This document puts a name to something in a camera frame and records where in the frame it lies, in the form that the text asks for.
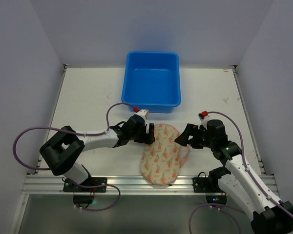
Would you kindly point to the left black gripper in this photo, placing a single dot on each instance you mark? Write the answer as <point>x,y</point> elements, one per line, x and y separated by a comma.
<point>144,136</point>

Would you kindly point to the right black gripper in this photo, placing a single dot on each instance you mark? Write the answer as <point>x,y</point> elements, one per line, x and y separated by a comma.
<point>194,137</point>

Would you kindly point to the floral mesh laundry bag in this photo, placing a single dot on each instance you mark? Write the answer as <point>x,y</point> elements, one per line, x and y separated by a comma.
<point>162,160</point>

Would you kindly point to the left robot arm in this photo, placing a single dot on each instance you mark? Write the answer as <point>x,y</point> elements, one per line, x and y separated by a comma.
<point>62,150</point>

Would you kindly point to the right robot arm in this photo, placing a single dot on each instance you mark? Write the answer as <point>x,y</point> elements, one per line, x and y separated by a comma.
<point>267,212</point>

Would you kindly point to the blue plastic bin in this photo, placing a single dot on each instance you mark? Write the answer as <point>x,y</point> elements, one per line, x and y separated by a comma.
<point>152,81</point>

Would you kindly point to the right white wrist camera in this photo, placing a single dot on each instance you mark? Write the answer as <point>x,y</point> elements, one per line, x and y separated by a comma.
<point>204,118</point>

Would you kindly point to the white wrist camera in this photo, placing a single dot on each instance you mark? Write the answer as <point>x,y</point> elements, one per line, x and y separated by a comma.
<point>143,113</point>
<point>204,118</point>

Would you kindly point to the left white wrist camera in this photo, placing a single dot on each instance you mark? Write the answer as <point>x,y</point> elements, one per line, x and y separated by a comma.
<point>143,113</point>

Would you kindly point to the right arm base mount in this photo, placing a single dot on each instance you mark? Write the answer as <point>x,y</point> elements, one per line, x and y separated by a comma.
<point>204,185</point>

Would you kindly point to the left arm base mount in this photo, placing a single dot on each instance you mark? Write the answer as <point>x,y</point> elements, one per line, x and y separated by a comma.
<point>84,193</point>

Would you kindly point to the aluminium mounting rail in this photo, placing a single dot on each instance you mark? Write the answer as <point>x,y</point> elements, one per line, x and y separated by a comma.
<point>128,185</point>

